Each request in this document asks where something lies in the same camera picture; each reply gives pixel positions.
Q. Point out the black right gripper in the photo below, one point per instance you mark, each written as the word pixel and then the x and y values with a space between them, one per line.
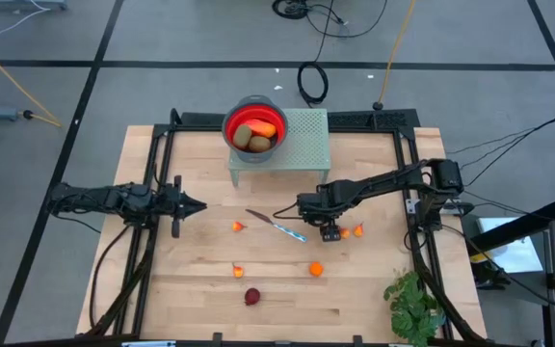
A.
pixel 323 207

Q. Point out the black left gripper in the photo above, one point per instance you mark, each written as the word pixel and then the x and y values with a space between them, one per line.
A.
pixel 169 202

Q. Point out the orange tangerine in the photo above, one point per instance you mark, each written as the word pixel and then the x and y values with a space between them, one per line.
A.
pixel 316 269

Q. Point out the brown kiwi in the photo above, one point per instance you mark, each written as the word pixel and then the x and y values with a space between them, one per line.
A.
pixel 242 136
pixel 260 144

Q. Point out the red colander with grey rim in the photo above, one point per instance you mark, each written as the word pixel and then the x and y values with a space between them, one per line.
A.
pixel 233 120

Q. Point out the dark red pomegranate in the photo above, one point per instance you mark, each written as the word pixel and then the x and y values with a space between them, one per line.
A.
pixel 252 296

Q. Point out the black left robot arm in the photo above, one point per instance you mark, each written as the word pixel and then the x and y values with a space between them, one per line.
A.
pixel 109 197

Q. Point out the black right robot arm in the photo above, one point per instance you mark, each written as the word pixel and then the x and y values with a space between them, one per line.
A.
pixel 383 182

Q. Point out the green plant in white pot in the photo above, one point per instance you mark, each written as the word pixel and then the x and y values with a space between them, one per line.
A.
pixel 412 308

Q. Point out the white sheet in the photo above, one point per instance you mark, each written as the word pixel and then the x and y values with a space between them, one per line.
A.
pixel 518 255

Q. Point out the grey rolling base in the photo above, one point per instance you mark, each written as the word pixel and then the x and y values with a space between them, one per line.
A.
pixel 22 4

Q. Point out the black aluminium frame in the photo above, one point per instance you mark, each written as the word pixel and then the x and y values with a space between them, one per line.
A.
pixel 200 119

